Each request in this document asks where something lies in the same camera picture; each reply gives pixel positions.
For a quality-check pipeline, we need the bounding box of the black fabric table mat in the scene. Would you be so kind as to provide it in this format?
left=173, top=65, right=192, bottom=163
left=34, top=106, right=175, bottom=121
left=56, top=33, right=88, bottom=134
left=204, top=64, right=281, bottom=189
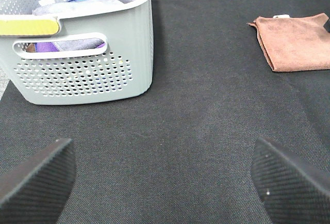
left=1, top=0, right=329, bottom=223

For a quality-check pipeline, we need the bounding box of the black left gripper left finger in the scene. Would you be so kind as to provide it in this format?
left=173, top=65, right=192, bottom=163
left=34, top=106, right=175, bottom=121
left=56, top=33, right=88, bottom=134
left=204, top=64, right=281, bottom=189
left=1, top=138, right=76, bottom=223

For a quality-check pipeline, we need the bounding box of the brown towel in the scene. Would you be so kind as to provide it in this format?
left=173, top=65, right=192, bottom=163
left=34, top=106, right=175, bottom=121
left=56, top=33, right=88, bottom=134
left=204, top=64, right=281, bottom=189
left=249, top=13, right=329, bottom=72

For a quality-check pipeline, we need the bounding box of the grey perforated laundry basket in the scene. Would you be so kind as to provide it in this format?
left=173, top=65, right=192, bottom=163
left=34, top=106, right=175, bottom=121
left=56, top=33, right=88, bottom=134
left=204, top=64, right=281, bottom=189
left=1, top=0, right=154, bottom=105

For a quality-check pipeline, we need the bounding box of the yellow tape strip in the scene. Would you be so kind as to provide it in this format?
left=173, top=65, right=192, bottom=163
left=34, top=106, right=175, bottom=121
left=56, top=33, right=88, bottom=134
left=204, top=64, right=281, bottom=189
left=1, top=19, right=60, bottom=36

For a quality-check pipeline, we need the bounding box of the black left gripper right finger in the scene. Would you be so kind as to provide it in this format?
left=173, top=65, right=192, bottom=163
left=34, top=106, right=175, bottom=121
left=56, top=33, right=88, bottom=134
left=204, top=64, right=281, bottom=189
left=251, top=138, right=329, bottom=223

